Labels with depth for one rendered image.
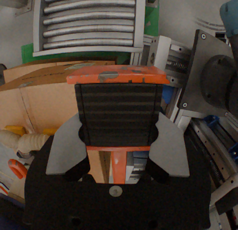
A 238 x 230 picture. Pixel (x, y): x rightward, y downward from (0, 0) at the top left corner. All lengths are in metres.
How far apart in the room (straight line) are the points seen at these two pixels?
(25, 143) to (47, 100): 0.12
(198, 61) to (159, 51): 0.10
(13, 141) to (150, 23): 1.37
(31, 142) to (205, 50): 0.47
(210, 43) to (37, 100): 0.47
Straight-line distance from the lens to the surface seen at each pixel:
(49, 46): 0.91
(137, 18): 0.75
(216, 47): 0.38
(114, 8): 0.88
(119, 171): 0.20
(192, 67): 0.33
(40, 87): 0.32
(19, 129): 0.43
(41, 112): 0.35
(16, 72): 1.15
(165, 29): 1.42
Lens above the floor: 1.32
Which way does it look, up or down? 61 degrees down
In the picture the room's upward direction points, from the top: 176 degrees counter-clockwise
